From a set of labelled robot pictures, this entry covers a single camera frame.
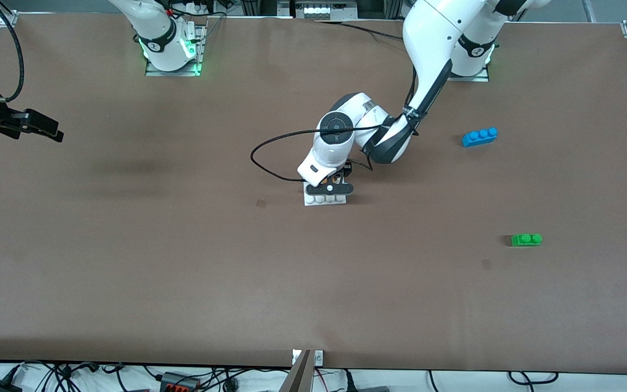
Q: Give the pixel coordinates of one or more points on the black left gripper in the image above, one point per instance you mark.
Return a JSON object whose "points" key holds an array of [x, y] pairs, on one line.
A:
{"points": [[348, 169]]}

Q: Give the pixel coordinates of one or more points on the white studded base plate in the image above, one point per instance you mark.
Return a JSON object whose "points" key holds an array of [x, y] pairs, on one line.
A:
{"points": [[324, 200]]}

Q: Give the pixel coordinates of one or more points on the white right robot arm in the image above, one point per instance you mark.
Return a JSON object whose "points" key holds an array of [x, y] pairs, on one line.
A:
{"points": [[157, 32]]}

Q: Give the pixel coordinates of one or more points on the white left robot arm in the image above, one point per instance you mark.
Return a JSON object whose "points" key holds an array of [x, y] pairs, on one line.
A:
{"points": [[433, 32]]}

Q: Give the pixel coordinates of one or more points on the blue toy block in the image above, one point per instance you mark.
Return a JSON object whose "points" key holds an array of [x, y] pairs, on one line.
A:
{"points": [[479, 137]]}

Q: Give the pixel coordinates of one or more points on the green toy block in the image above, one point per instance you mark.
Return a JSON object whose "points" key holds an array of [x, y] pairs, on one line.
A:
{"points": [[526, 239]]}

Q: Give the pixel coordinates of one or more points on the white power strip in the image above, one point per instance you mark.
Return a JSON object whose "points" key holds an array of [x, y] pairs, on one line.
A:
{"points": [[321, 10]]}

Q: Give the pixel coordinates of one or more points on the black adapter with orange connectors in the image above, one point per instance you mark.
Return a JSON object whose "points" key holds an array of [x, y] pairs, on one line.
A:
{"points": [[180, 382]]}

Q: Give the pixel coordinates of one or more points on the black power adapter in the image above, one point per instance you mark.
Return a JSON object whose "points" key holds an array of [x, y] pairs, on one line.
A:
{"points": [[0, 387]]}

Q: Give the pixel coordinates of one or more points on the small white metal bracket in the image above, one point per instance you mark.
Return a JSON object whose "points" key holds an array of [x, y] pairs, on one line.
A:
{"points": [[319, 357]]}

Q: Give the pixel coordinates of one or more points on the brown camera mount bar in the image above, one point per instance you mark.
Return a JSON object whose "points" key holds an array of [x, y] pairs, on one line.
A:
{"points": [[298, 375]]}

